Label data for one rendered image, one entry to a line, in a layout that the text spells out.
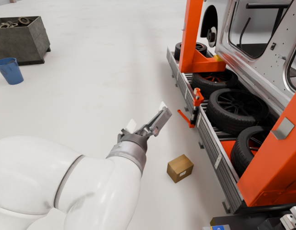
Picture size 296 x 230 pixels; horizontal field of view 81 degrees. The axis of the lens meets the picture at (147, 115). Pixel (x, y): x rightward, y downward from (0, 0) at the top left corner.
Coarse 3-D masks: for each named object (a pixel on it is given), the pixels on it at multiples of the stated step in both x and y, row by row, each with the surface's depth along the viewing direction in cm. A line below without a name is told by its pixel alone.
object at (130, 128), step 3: (132, 120) 63; (129, 123) 60; (132, 123) 62; (135, 123) 64; (126, 126) 59; (129, 126) 60; (132, 126) 61; (135, 126) 63; (126, 129) 58; (129, 129) 59; (132, 129) 60; (129, 132) 58; (132, 132) 60
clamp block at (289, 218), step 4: (284, 216) 70; (288, 216) 69; (292, 216) 69; (280, 220) 72; (284, 220) 70; (288, 220) 68; (292, 220) 68; (284, 224) 70; (288, 224) 68; (292, 224) 67; (288, 228) 69; (292, 228) 67
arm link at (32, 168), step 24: (0, 144) 30; (24, 144) 30; (48, 144) 32; (0, 168) 28; (24, 168) 28; (48, 168) 29; (0, 192) 27; (24, 192) 27; (48, 192) 28; (0, 216) 27; (24, 216) 27
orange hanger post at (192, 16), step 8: (192, 0) 202; (200, 0) 203; (192, 8) 207; (200, 8) 208; (192, 16) 213; (200, 16) 214; (184, 24) 227; (192, 24) 218; (184, 32) 231; (192, 32) 225; (184, 40) 232; (192, 40) 231; (184, 48) 237; (192, 48) 238; (184, 56) 244; (192, 56) 245; (184, 64) 252; (184, 72) 260
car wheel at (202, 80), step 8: (200, 72) 276; (208, 72) 285; (216, 72) 282; (224, 72) 273; (232, 72) 266; (192, 80) 267; (200, 80) 247; (208, 80) 246; (216, 80) 259; (224, 80) 254; (232, 80) 246; (192, 88) 268; (200, 88) 252; (208, 88) 244; (216, 88) 240; (224, 88) 239; (232, 88) 245; (208, 96) 251
